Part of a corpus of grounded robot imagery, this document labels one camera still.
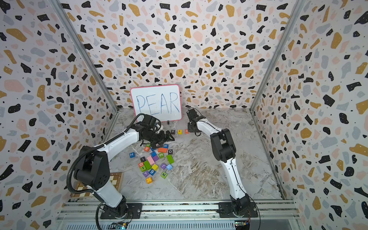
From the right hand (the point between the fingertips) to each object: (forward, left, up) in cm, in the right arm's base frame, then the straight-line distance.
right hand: (194, 128), depth 108 cm
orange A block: (-3, +5, 0) cm, 6 cm away
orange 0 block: (-30, +32, 0) cm, 44 cm away
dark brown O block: (-20, +15, 0) cm, 25 cm away
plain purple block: (-24, +24, -2) cm, 34 cm away
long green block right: (-25, +15, -1) cm, 29 cm away
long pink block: (-27, +27, 0) cm, 38 cm away
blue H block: (-24, +39, +1) cm, 46 cm away
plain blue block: (-22, +26, 0) cm, 34 cm away
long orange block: (-19, +21, 0) cm, 28 cm away
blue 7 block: (-18, +27, -1) cm, 33 cm away
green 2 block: (-23, +21, 0) cm, 31 cm away
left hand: (-20, +13, +12) cm, 26 cm away
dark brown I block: (-26, +32, 0) cm, 41 cm away
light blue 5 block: (-31, +14, 0) cm, 34 cm away
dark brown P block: (-3, +16, -1) cm, 16 cm away
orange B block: (-18, +32, 0) cm, 36 cm away
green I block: (-32, +30, 0) cm, 44 cm away
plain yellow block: (-31, +23, +1) cm, 39 cm away
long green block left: (-30, +28, 0) cm, 41 cm away
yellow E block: (-3, +10, 0) cm, 11 cm away
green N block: (-36, +17, +1) cm, 40 cm away
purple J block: (-30, +18, 0) cm, 35 cm away
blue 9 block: (-34, +24, +1) cm, 42 cm away
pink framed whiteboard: (+13, +24, +15) cm, 31 cm away
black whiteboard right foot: (+5, +20, 0) cm, 21 cm away
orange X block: (-39, +25, 0) cm, 46 cm away
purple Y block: (-35, +28, 0) cm, 45 cm away
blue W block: (-16, +19, +1) cm, 25 cm away
